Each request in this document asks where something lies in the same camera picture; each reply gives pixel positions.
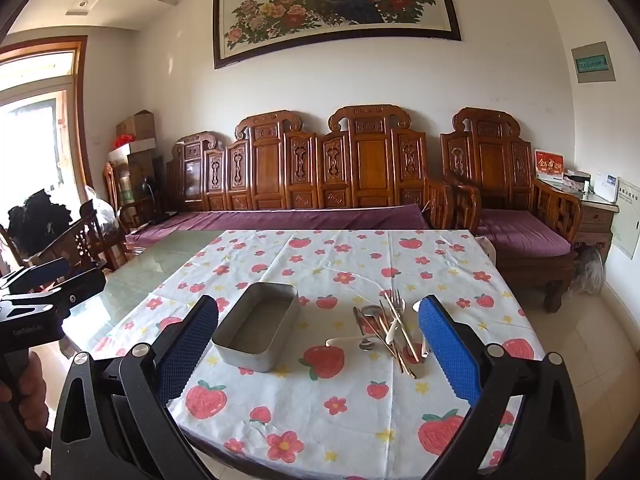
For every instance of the wooden door frame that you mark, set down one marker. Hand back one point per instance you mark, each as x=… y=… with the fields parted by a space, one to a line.
x=80 y=110

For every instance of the metal spoon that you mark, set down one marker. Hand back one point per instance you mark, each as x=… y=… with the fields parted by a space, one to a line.
x=367 y=345
x=371 y=311

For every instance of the carved wooden armchair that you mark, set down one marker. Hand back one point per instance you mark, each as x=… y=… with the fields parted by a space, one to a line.
x=492 y=160

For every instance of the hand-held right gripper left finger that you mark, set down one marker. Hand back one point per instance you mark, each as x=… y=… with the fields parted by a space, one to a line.
x=187 y=340

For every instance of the black desk lamp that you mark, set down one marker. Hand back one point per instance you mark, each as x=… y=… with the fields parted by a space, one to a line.
x=150 y=195

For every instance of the rectangular metal tin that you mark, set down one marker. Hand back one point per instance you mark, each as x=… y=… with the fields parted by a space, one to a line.
x=235 y=355

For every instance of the purple armchair cushion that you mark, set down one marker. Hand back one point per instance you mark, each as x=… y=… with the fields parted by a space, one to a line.
x=520 y=232

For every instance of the grey plastic bag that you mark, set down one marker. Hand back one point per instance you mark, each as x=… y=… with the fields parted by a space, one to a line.
x=590 y=270

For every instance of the white desk device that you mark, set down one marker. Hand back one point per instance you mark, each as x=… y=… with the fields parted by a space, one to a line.
x=606 y=187

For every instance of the dark wooden chair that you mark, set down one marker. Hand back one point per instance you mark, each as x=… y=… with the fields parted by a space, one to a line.
x=75 y=240

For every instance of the red decoration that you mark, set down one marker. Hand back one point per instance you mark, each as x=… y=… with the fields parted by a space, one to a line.
x=124 y=141

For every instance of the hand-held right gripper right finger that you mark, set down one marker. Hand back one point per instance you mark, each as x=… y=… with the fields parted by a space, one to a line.
x=447 y=345

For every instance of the carved wooden sofa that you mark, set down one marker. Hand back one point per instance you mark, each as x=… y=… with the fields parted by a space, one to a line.
x=370 y=160

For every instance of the strawberry printed tablecloth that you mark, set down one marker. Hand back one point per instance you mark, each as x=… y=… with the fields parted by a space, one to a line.
x=350 y=410

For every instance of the wooden side table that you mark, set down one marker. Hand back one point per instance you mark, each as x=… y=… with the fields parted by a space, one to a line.
x=595 y=220

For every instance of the white wall poster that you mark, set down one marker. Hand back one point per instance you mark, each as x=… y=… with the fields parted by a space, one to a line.
x=627 y=220

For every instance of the white ceiling fixture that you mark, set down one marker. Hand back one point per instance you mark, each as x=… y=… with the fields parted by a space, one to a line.
x=83 y=5

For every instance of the clear plastic bag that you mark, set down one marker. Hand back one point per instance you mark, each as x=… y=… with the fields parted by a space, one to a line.
x=107 y=215

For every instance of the white plastic spoon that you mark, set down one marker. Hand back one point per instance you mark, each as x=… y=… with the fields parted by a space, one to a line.
x=345 y=342
x=395 y=328
x=415 y=306

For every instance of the black fluffy cloth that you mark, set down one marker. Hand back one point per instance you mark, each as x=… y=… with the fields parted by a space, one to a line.
x=35 y=220

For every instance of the framed peacock painting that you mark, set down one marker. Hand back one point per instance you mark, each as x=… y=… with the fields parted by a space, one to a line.
x=325 y=5

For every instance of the green box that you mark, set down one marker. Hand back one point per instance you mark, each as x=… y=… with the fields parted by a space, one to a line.
x=126 y=187

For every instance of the grey wall panel box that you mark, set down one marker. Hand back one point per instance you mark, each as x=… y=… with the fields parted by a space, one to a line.
x=594 y=62

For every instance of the light wooden chair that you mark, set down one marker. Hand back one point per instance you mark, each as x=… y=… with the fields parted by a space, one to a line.
x=112 y=185

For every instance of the white cardboard box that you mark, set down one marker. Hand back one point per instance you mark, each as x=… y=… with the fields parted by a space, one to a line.
x=142 y=149

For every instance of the large brown cardboard box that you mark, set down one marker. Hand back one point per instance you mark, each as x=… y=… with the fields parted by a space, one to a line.
x=142 y=170

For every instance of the purple sofa cushion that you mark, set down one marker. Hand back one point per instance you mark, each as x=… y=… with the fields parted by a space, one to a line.
x=300 y=220

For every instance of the person's left hand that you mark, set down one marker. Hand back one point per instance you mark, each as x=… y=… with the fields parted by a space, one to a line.
x=32 y=390

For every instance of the red desk calendar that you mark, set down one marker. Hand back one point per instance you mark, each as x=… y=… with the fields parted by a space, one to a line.
x=549 y=164

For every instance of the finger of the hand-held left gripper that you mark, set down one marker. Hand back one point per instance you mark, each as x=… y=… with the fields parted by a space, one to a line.
x=45 y=270
x=75 y=287

